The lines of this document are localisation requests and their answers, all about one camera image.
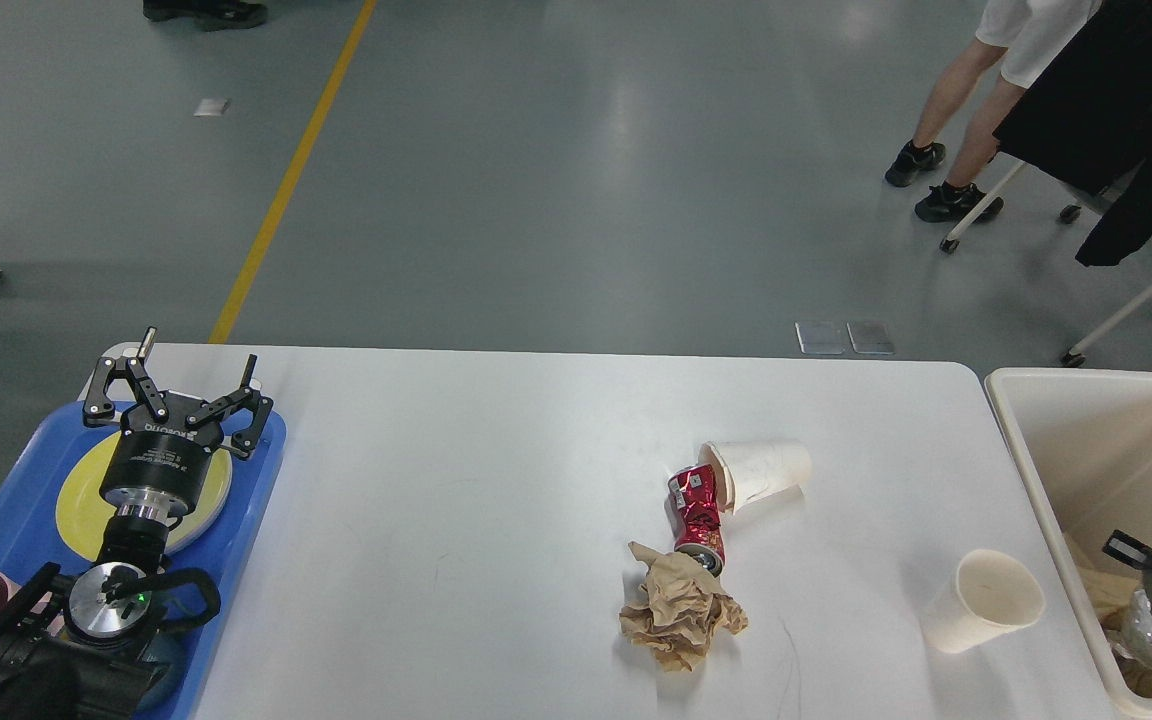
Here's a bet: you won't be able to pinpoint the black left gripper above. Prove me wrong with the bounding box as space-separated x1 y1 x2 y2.
81 326 275 521

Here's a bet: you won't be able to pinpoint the brown paper bag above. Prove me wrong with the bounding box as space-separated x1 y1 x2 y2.
1062 533 1139 632

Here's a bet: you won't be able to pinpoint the yellow plastic plate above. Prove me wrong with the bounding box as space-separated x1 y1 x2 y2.
56 437 235 561

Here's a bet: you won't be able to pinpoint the white paper cup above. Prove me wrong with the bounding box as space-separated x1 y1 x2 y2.
698 439 814 511
920 548 1046 653

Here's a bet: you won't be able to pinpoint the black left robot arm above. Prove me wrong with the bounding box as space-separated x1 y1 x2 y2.
0 328 274 719

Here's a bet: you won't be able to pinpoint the beige plastic bin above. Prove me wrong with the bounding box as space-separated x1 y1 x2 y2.
986 367 1152 719

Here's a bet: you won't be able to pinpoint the clear plastic piece on floor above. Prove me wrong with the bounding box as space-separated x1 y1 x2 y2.
795 323 847 356

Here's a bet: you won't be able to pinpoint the walking person's legs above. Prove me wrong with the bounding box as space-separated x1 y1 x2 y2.
142 1 270 32

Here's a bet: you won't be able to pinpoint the crushed red soda can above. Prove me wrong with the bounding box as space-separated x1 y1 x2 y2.
666 465 723 577

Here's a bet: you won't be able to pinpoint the black jacket on chair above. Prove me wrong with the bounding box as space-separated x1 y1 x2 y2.
995 1 1152 266

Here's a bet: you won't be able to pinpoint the crumpled brown paper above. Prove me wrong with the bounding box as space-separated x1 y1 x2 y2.
617 541 749 673

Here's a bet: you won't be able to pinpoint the person in white shorts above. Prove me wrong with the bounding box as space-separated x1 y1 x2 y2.
884 0 1102 223

